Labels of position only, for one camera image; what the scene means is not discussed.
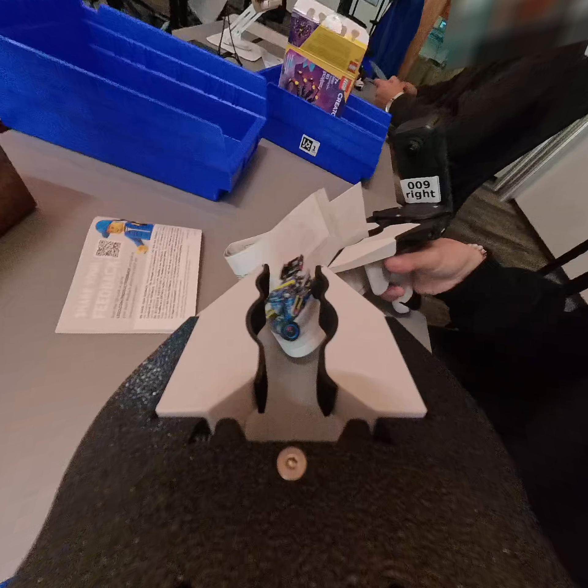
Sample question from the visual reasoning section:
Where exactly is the instruction booklet with buggy cover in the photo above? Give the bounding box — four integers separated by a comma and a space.
224, 236, 324, 359

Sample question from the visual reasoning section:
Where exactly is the purple and yellow toy box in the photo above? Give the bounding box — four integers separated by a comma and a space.
278, 0, 369, 118

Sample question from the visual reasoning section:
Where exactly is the white cabinet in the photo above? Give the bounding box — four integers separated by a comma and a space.
494, 115, 588, 299

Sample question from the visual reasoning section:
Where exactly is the person's right forearm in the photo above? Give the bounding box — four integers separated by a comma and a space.
432, 255, 588, 382

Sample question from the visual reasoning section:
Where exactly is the blue plastic bin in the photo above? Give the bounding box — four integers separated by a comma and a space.
0, 0, 268, 202
258, 63, 392, 183

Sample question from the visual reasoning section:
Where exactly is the blue chair back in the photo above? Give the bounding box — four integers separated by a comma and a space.
367, 0, 425, 79

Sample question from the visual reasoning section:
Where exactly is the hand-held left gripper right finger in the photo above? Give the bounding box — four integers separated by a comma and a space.
314, 265, 428, 419

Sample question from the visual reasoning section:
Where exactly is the person's right hand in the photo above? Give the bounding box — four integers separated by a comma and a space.
381, 238, 488, 305

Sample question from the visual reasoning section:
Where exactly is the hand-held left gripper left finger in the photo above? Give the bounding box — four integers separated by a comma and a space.
155, 264, 272, 419

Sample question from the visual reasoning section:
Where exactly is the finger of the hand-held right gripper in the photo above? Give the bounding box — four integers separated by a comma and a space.
328, 223, 421, 273

